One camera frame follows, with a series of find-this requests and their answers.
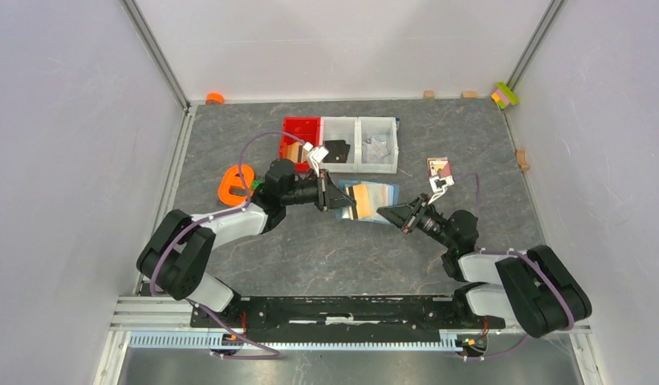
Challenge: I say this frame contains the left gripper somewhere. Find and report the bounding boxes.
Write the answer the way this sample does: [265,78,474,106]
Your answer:
[281,168,355,210]

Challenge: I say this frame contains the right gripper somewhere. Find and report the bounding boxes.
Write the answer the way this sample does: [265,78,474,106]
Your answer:
[376,192,455,249]

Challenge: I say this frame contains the gold credit card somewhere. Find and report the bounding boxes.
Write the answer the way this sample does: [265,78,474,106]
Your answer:
[345,183,388,221]

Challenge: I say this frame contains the blue card holder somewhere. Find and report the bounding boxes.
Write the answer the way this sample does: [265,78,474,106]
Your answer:
[336,180,400,225]

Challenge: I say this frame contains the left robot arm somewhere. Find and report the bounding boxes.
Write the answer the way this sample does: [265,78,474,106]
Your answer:
[136,159,356,327]

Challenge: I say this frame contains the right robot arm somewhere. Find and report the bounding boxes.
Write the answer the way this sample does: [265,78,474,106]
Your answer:
[377,194,592,338]

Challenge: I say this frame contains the black card in bin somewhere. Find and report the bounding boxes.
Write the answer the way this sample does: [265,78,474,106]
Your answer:
[323,140,351,164]

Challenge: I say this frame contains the playing card box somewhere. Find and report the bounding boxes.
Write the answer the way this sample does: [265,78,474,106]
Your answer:
[427,157,452,178]

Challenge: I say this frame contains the silver VIP cards in bin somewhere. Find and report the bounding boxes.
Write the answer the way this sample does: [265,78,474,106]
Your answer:
[362,136,390,163]

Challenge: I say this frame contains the gold cards in red bin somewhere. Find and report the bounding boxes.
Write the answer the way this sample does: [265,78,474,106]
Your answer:
[283,142,307,164]

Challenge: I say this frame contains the red plastic bin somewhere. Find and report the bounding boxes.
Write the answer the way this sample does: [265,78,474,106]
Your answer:
[279,116,320,158]

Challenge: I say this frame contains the white right plastic bin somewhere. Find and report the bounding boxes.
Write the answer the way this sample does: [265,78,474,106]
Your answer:
[356,116,399,174]

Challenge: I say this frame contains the orange plastic loop toy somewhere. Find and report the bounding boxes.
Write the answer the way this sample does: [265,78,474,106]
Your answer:
[218,164,255,207]

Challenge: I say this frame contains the wooden arch block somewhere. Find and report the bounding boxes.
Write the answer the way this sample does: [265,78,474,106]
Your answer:
[515,148,531,172]

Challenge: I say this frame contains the wooden block middle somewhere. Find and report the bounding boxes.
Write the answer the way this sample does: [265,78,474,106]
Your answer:
[461,91,478,99]

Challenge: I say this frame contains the colourful brick stack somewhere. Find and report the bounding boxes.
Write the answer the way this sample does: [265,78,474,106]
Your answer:
[490,82,520,110]

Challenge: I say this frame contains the orange tape roll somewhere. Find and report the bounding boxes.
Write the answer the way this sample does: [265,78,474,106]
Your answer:
[205,92,225,105]

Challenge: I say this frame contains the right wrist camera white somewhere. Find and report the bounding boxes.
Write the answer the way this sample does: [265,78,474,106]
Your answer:
[428,171,454,205]

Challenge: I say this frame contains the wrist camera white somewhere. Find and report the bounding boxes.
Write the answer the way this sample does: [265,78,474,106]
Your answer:
[303,142,329,176]
[428,171,454,205]

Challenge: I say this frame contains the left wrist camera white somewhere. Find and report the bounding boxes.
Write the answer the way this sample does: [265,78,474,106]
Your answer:
[303,142,329,176]

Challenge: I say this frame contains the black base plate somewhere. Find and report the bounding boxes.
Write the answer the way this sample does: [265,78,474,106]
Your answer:
[219,295,506,342]

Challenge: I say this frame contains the blue toothed rail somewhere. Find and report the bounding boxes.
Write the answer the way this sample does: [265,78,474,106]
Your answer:
[128,331,462,352]

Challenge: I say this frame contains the aluminium frame post right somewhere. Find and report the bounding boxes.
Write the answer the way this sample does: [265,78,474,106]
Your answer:
[506,0,567,90]

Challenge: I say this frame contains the aluminium frame post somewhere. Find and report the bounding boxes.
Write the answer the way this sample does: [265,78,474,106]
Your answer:
[120,0,191,111]
[506,0,567,90]

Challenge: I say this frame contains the aluminium frame post left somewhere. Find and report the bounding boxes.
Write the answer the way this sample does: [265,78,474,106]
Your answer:
[120,0,191,111]

